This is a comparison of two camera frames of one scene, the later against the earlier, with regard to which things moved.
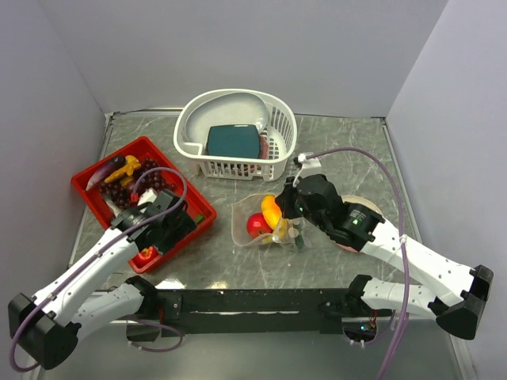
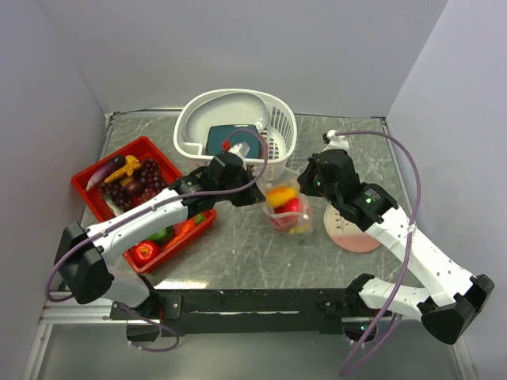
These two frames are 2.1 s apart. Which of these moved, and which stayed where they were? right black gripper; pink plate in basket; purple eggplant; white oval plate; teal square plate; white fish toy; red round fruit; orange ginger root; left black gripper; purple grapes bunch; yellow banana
Moved: left black gripper; red round fruit; yellow banana; right black gripper
Stayed: teal square plate; purple grapes bunch; purple eggplant; white fish toy; pink plate in basket; white oval plate; orange ginger root
